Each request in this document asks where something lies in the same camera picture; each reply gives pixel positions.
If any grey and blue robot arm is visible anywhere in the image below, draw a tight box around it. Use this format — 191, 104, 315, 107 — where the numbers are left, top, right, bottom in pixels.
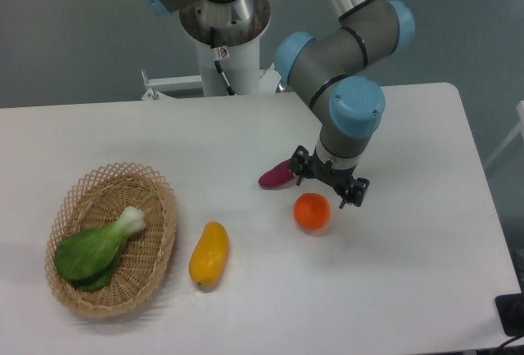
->
146, 0, 415, 206

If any black device at table edge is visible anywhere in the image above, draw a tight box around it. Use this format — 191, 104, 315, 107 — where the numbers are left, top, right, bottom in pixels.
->
495, 293, 523, 336

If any orange fruit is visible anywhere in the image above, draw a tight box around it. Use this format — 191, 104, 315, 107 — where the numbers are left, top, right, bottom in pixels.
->
293, 193, 331, 231

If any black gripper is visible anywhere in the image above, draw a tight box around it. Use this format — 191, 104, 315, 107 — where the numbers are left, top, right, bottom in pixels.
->
287, 146, 370, 209

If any woven wicker basket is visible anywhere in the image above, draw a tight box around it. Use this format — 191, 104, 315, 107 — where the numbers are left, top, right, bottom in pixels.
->
45, 163, 177, 318

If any green bok choy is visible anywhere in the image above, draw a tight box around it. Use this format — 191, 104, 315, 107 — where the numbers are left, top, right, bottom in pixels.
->
53, 206, 147, 292

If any white frame at right edge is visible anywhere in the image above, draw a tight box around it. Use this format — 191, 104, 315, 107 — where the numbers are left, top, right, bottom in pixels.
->
484, 101, 523, 177

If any black cable on pedestal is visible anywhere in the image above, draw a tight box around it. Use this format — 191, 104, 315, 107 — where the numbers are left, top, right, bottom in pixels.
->
209, 26, 237, 97

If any yellow mango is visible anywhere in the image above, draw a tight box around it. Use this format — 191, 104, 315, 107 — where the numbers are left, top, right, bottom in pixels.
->
188, 222, 229, 288

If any purple sweet potato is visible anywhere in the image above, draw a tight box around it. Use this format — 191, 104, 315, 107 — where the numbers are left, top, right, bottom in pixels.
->
258, 160, 295, 189

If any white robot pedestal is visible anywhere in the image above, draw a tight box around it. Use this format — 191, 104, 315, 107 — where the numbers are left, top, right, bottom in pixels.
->
141, 31, 286, 101

